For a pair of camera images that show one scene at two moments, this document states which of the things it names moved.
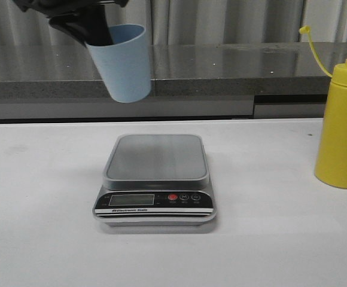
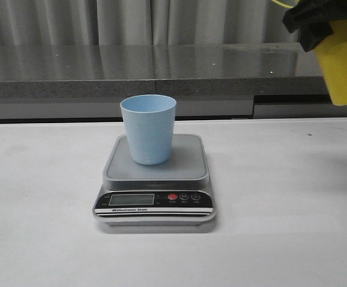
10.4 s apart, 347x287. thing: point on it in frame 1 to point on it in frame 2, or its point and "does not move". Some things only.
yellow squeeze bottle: [340, 159] to [342, 60]
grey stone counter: [60, 81] does not move
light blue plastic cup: [125, 63] to [149, 119]
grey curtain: [193, 22] does not move
